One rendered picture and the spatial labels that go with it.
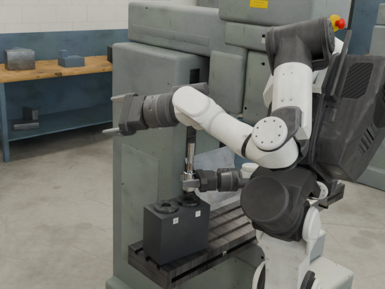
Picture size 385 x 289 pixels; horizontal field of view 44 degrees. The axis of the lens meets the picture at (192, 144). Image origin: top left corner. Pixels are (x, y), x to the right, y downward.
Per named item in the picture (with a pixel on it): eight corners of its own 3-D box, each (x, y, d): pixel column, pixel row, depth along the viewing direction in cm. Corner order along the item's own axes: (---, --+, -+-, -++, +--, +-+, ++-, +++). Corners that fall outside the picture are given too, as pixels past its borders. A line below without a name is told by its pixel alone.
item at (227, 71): (271, 108, 222) (277, 51, 214) (236, 116, 206) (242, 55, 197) (239, 100, 235) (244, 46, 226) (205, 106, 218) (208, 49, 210)
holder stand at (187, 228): (207, 248, 184) (211, 201, 177) (160, 266, 171) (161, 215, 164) (188, 234, 193) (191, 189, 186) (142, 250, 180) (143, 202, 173)
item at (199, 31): (274, 61, 214) (279, 14, 208) (242, 65, 199) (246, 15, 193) (158, 39, 267) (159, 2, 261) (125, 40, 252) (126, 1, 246)
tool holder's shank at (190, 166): (191, 169, 177) (193, 140, 173) (195, 172, 174) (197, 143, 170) (184, 170, 175) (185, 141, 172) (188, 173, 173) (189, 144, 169)
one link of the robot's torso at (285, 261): (307, 328, 146) (305, 235, 115) (253, 308, 154) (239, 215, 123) (321, 287, 155) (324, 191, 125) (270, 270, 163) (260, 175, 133)
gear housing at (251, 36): (322, 52, 198) (325, 27, 194) (287, 56, 181) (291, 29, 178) (258, 42, 220) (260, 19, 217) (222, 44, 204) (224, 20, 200)
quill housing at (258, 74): (302, 125, 209) (312, 51, 199) (274, 133, 195) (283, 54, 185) (267, 114, 222) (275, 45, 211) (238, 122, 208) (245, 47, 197)
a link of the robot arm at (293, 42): (327, 79, 114) (327, 34, 120) (319, 57, 107) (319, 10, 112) (279, 86, 119) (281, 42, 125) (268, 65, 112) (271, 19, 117)
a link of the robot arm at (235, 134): (219, 146, 120) (278, 186, 108) (203, 127, 112) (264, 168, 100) (245, 114, 121) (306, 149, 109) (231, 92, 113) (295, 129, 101)
